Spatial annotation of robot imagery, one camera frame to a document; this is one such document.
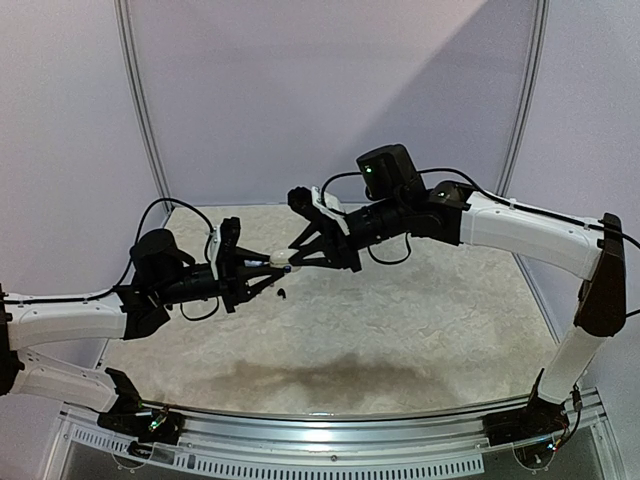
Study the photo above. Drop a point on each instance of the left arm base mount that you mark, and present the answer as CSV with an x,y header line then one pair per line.
x,y
147,425

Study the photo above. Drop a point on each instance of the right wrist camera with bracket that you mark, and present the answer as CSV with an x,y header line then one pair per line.
x,y
323,211

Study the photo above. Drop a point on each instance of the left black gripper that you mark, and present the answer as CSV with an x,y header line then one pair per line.
x,y
232,278

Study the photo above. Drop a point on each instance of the cream earbud charging case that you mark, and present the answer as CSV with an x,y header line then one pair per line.
x,y
283,260

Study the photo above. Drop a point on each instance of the aluminium frame post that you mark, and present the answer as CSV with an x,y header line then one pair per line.
x,y
124,21
526,95

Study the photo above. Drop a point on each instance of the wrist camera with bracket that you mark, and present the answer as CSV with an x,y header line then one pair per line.
x,y
323,211
222,250

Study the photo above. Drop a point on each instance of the aluminium front rail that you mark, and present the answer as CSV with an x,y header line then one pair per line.
x,y
451,444

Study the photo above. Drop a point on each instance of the left aluminium frame post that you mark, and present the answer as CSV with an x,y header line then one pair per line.
x,y
124,21

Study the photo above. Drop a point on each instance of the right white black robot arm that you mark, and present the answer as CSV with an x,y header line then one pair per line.
x,y
462,212

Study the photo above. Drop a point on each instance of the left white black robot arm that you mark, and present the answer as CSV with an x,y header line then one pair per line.
x,y
164,276

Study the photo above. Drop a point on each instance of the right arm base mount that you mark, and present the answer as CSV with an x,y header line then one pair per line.
x,y
538,418

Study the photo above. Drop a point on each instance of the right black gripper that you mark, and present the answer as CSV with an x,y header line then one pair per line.
x,y
336,236

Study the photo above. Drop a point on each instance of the right aluminium frame post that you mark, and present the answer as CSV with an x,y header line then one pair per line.
x,y
526,95

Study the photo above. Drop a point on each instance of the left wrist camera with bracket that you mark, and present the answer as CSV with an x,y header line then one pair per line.
x,y
222,250

